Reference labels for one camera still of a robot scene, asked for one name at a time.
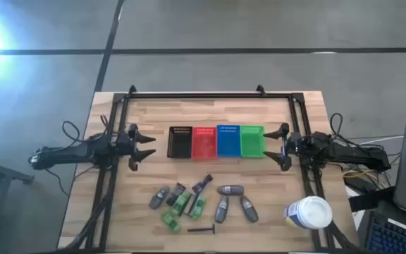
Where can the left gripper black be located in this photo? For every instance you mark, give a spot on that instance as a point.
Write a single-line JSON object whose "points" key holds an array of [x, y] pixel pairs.
{"points": [[123, 144]]}

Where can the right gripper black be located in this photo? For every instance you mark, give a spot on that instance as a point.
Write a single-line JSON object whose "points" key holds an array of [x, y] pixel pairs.
{"points": [[296, 144]]}

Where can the grey deodorant bottle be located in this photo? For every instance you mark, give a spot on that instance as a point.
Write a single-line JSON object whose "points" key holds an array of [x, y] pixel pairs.
{"points": [[159, 197], [249, 209], [221, 210], [230, 190]]}

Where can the small black toiletry pack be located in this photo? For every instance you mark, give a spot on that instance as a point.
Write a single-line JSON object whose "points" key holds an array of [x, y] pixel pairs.
{"points": [[175, 194]]}

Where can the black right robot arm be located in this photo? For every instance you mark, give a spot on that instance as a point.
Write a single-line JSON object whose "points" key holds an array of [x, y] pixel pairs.
{"points": [[351, 151]]}

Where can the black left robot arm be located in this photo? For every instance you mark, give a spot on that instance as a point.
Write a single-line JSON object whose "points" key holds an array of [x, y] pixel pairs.
{"points": [[76, 151]]}

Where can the green plastic basket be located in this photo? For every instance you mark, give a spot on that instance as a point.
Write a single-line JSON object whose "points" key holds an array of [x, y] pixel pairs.
{"points": [[253, 142]]}

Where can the black plastic basket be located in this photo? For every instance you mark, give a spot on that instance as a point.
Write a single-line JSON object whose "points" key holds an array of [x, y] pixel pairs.
{"points": [[179, 143]]}

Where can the blue plastic basket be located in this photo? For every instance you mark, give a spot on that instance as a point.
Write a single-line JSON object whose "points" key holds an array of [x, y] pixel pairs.
{"points": [[229, 141]]}

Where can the red plastic basket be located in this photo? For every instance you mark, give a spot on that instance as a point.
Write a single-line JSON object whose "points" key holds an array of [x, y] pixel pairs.
{"points": [[204, 144]]}

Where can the white-lidded wipes canister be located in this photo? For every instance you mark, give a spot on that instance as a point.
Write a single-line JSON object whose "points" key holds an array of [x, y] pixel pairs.
{"points": [[310, 211]]}

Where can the black power adapter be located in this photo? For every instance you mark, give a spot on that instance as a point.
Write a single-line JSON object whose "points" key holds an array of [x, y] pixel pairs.
{"points": [[356, 184]]}

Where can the grey metal stand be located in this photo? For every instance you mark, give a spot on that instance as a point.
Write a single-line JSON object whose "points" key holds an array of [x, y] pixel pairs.
{"points": [[2, 171]]}

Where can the backlit black keyboard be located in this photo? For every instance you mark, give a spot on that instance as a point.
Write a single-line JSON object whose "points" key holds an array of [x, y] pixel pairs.
{"points": [[397, 236]]}

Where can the black aluminium table frame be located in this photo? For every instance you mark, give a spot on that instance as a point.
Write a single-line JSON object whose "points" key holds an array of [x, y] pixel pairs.
{"points": [[206, 95]]}

